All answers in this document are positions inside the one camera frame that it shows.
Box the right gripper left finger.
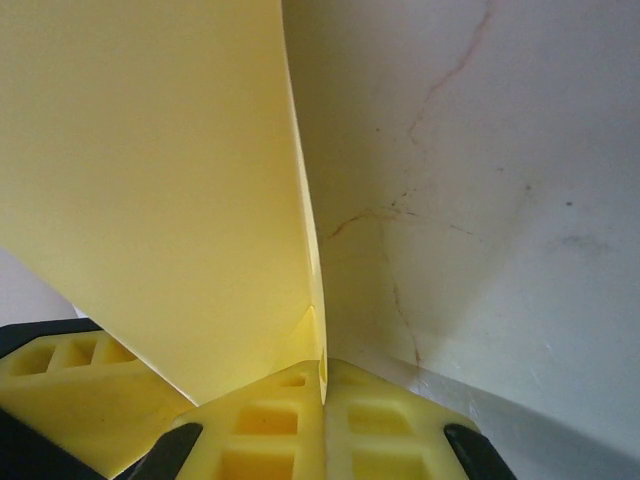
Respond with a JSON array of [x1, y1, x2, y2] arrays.
[[127, 357, 327, 480]]

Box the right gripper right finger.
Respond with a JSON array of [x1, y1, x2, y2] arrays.
[[322, 357, 516, 480]]

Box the yellow cloth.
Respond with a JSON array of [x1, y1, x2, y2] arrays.
[[0, 0, 331, 407]]

